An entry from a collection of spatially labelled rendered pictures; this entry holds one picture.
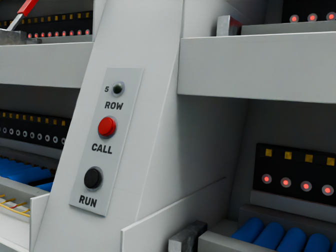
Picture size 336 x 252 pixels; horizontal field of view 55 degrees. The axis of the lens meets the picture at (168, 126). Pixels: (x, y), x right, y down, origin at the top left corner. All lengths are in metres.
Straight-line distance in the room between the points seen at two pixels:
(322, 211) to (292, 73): 0.18
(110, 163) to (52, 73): 0.14
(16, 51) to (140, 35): 0.17
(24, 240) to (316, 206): 0.29
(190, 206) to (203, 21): 0.17
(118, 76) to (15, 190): 0.20
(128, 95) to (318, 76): 0.14
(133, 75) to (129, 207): 0.11
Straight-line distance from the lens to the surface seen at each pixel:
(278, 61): 0.24
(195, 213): 0.32
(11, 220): 0.39
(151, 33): 0.29
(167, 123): 0.26
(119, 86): 0.27
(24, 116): 0.63
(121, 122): 0.26
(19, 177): 0.49
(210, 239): 0.29
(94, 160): 0.27
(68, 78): 0.35
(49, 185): 0.44
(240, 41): 0.25
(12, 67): 0.42
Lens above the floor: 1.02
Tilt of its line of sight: 10 degrees up
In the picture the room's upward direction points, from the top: 13 degrees clockwise
